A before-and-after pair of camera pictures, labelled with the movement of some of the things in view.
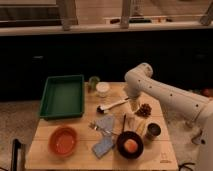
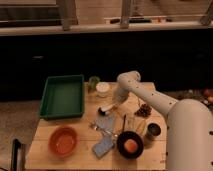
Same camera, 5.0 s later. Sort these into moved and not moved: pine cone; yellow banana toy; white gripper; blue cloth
Moved: white gripper
Not moved: blue cloth; yellow banana toy; pine cone
